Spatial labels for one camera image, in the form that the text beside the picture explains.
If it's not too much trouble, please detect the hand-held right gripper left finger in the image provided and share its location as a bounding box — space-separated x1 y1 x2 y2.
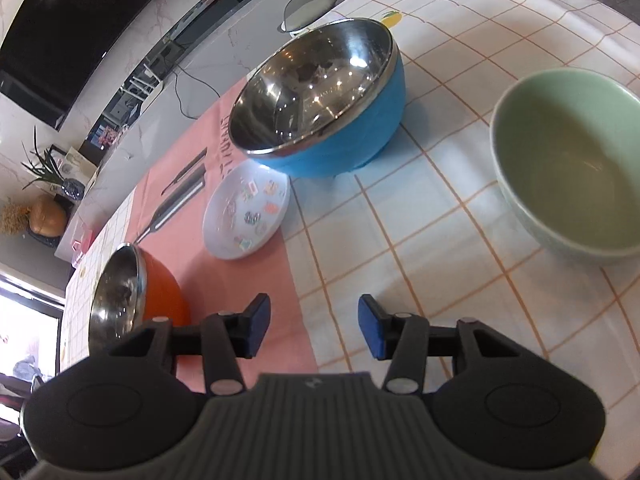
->
107 293 272 397

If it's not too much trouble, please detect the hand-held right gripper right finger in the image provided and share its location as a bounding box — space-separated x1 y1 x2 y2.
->
358 294 526 395

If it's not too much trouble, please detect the orange steel bowl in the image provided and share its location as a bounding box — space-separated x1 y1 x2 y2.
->
88 243 192 356

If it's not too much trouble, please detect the white patterned plate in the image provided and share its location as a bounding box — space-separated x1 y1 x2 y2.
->
202 161 292 261

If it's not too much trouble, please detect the blue steel bowl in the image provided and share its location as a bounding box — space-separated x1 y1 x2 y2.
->
227 17 407 179

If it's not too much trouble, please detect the green ceramic bowl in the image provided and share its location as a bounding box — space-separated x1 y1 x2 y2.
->
489 68 640 267

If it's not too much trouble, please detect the checked lemon tablecloth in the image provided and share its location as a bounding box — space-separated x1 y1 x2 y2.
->
60 0 640 480

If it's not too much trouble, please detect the pink plastic box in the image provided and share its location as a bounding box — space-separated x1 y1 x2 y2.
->
70 227 96 263

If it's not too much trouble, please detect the green plant in blue vase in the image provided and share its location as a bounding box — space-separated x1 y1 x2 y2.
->
20 125 83 201

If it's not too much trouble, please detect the orange vase with dried flowers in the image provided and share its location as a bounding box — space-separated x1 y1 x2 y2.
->
0 195 68 248

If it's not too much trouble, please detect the grey cushioned stool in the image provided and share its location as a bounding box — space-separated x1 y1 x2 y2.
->
276 0 341 36

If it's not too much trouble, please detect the black television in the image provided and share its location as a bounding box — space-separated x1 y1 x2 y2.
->
0 0 186 116

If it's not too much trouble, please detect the sketch picture frame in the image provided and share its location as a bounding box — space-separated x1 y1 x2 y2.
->
65 147 98 181

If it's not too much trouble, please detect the black cable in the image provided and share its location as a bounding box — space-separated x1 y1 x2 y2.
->
172 67 221 121

